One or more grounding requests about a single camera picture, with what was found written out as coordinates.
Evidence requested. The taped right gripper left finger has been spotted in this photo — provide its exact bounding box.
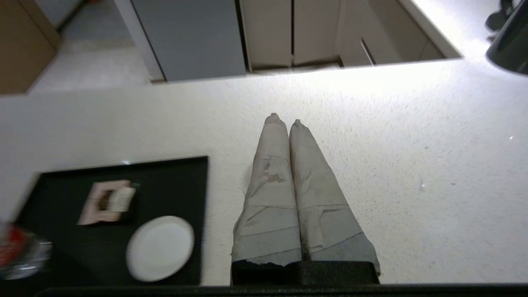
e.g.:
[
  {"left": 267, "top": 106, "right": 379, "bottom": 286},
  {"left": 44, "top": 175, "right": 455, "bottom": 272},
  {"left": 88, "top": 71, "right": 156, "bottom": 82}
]
[{"left": 230, "top": 113, "right": 304, "bottom": 286}]

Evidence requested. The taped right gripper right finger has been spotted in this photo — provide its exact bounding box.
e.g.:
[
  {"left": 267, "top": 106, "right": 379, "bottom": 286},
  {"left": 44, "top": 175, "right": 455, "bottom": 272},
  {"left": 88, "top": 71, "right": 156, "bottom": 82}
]
[{"left": 289, "top": 119, "right": 381, "bottom": 286}]

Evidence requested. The pink and black tea packet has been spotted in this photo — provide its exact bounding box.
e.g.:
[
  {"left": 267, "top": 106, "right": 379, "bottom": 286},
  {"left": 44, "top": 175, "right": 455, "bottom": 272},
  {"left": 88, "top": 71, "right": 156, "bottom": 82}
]
[{"left": 77, "top": 179, "right": 139, "bottom": 226}]

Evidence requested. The black electric kettle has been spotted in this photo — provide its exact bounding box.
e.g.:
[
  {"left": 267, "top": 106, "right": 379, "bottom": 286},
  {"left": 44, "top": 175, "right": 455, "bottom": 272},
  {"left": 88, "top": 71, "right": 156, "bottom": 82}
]
[{"left": 486, "top": 0, "right": 528, "bottom": 76}]

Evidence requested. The red-capped clear water bottle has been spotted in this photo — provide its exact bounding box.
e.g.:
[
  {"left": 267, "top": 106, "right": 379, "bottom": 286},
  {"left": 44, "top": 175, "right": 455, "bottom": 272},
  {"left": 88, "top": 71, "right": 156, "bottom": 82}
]
[{"left": 0, "top": 221, "right": 53, "bottom": 281}]

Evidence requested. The black rectangular serving tray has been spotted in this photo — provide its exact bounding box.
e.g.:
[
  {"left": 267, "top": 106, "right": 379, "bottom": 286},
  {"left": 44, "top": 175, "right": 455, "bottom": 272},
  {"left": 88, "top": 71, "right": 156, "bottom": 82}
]
[{"left": 12, "top": 156, "right": 209, "bottom": 286}]

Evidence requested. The white round saucer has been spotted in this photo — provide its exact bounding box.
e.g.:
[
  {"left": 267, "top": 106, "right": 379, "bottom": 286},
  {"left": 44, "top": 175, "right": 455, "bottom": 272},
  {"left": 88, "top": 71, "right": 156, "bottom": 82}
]
[{"left": 125, "top": 216, "right": 195, "bottom": 283}]

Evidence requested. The beige sink cabinet door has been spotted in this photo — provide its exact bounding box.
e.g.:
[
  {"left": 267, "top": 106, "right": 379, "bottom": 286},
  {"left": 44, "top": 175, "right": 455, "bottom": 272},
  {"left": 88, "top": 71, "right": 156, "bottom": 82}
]
[
  {"left": 239, "top": 0, "right": 294, "bottom": 71},
  {"left": 292, "top": 0, "right": 343, "bottom": 66}
]

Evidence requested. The tall grey cabinet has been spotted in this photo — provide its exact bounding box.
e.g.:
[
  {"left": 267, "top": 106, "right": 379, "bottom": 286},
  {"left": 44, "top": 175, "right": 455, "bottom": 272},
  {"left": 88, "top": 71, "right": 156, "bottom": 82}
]
[{"left": 130, "top": 0, "right": 252, "bottom": 82}]

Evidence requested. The beige drawer cabinet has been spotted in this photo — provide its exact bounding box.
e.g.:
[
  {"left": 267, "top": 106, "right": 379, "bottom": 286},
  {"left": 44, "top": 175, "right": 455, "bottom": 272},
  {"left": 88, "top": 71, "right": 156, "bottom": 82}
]
[{"left": 336, "top": 0, "right": 460, "bottom": 67}]

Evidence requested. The wooden entrance door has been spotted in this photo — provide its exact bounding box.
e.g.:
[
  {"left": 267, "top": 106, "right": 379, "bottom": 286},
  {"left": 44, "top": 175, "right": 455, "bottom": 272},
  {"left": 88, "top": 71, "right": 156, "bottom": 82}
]
[{"left": 0, "top": 0, "right": 63, "bottom": 96}]

